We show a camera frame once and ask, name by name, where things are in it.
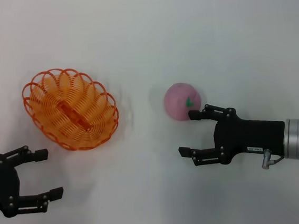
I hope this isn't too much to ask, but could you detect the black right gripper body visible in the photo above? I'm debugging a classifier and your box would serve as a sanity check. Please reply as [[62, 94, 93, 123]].
[[211, 106, 289, 171]]

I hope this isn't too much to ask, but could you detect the pink peach with green leaf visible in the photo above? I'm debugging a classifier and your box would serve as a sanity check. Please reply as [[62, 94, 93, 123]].
[[162, 81, 205, 123]]

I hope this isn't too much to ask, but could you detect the orange woven plastic basket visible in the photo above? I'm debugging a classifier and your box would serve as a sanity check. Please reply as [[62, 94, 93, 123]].
[[16, 64, 124, 155]]

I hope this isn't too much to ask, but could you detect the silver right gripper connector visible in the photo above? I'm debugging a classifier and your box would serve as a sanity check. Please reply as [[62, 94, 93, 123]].
[[261, 149, 273, 170]]

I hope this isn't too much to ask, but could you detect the thin black right gripper cable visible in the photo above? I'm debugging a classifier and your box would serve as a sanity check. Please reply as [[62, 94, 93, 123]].
[[268, 154, 286, 165]]

